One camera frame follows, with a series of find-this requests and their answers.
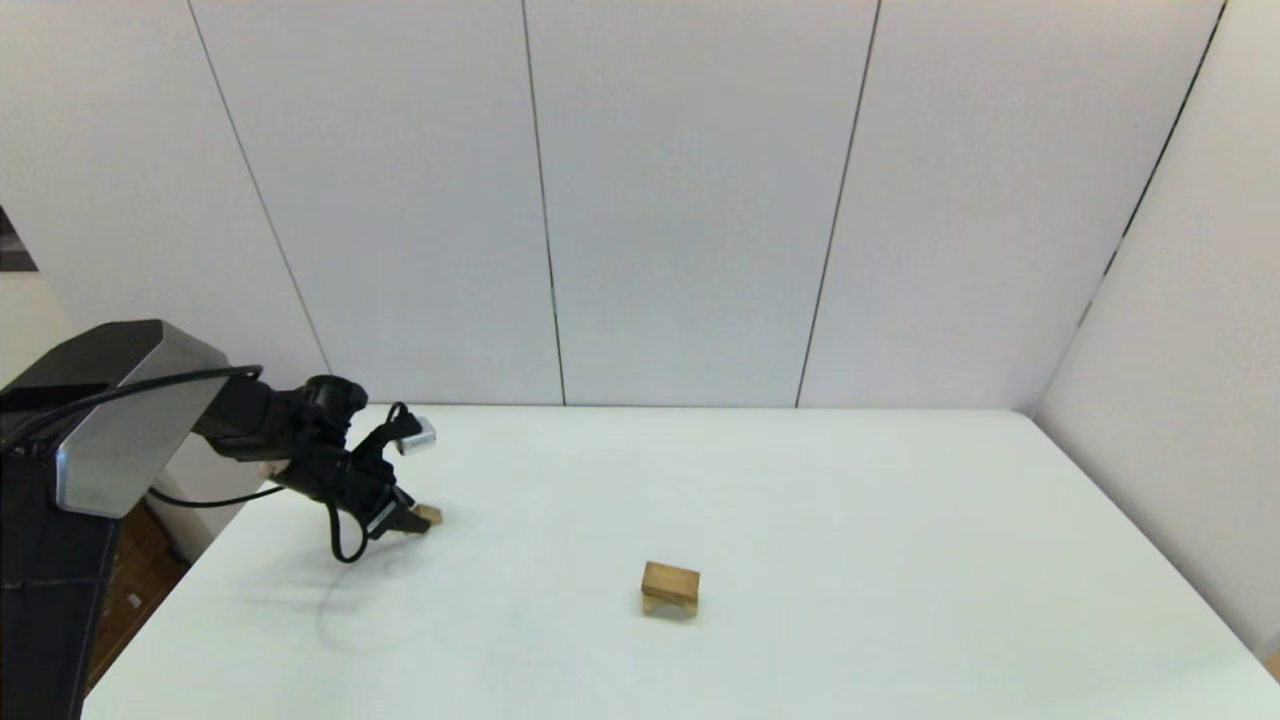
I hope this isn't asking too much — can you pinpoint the rectangular wooden block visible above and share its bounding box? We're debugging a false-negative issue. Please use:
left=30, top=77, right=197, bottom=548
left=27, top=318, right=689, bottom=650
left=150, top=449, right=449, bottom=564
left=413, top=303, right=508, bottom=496
left=641, top=561, right=702, bottom=607

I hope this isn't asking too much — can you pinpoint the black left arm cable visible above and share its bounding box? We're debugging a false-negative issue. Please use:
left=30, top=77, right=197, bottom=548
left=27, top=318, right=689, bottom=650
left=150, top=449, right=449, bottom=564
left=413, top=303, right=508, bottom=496
left=0, top=365, right=369, bottom=564

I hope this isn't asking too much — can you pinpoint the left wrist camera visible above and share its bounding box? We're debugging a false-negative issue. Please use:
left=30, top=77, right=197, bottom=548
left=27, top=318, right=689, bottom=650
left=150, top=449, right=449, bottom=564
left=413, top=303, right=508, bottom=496
left=368, top=402, right=439, bottom=458

